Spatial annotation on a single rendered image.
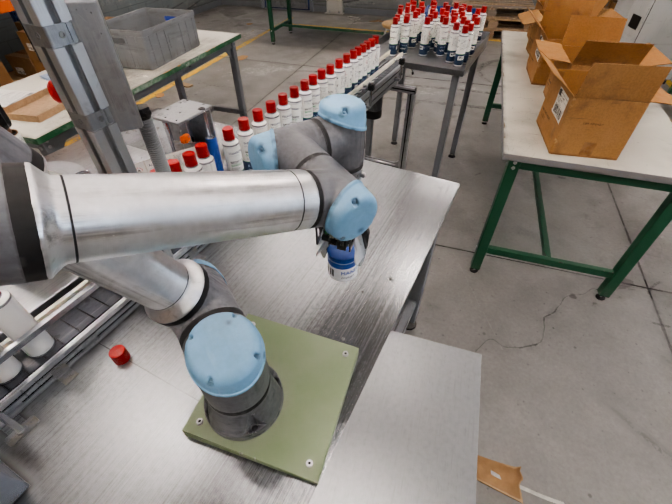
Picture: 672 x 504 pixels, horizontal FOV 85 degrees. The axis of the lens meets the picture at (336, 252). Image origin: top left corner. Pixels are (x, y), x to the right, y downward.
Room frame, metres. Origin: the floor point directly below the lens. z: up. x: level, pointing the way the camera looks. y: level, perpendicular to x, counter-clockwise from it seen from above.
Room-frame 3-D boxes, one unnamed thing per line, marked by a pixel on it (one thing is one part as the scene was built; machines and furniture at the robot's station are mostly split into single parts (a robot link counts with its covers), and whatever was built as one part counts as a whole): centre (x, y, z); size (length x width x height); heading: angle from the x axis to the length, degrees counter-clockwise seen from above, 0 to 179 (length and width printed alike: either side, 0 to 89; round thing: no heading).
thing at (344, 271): (0.59, -0.02, 0.98); 0.07 x 0.07 x 0.07
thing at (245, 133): (1.11, 0.29, 0.98); 0.05 x 0.05 x 0.20
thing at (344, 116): (0.57, -0.01, 1.30); 0.09 x 0.08 x 0.11; 124
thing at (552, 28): (2.41, -1.33, 0.97); 0.45 x 0.38 x 0.37; 75
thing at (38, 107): (1.90, 1.50, 0.82); 0.34 x 0.24 x 0.03; 168
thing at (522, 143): (2.37, -1.45, 0.39); 2.20 x 0.80 x 0.78; 162
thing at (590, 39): (1.96, -1.27, 0.96); 0.53 x 0.45 x 0.37; 74
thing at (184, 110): (1.03, 0.44, 1.14); 0.14 x 0.11 x 0.01; 153
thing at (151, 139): (0.71, 0.38, 1.18); 0.04 x 0.04 x 0.21
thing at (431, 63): (2.67, -0.62, 0.46); 0.73 x 0.62 x 0.93; 153
